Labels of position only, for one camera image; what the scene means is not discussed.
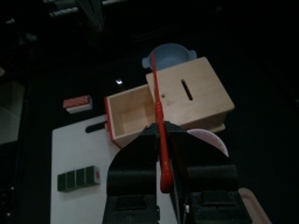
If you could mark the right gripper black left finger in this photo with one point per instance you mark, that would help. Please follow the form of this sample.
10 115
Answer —
132 175

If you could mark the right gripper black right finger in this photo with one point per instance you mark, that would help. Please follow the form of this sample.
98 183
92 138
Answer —
209 180

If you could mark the pink plate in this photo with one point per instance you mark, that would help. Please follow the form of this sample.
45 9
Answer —
255 207

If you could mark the white cutting board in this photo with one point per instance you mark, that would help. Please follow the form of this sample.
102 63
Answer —
77 145

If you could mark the salmon nigiri sushi toy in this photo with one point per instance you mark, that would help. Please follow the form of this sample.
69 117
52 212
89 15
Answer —
77 102

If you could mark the pink bowl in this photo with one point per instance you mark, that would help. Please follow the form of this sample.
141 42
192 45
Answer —
212 140

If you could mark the wooden drawer with red front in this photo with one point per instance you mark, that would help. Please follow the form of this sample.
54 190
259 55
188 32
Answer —
129 116

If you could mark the wooden box with slot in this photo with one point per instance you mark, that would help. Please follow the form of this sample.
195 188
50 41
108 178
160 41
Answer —
197 90

